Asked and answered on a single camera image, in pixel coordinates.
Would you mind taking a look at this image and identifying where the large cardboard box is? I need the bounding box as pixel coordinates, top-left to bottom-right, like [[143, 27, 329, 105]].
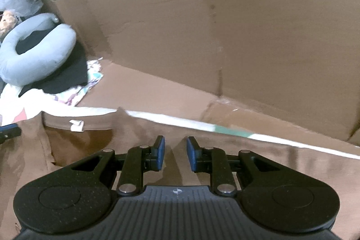
[[45, 0, 359, 144]]

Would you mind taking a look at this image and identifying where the pastel patterned cloth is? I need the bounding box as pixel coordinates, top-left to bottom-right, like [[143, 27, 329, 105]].
[[53, 58, 104, 107]]

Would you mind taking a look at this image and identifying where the black cloth under neck pillow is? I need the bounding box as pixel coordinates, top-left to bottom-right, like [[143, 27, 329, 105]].
[[16, 29, 88, 97]]

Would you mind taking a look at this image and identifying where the blue-grey neck pillow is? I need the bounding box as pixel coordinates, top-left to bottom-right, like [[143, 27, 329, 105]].
[[1, 13, 77, 86]]

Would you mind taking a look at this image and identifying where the cream bear print blanket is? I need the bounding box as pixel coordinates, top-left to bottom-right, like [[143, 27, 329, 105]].
[[1, 85, 359, 159]]

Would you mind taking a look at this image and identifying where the brown t-shirt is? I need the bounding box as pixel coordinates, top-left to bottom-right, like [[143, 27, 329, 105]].
[[1, 110, 359, 239]]

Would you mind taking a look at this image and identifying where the small plush bear toy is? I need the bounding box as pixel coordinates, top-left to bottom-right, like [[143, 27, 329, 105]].
[[0, 10, 18, 41]]

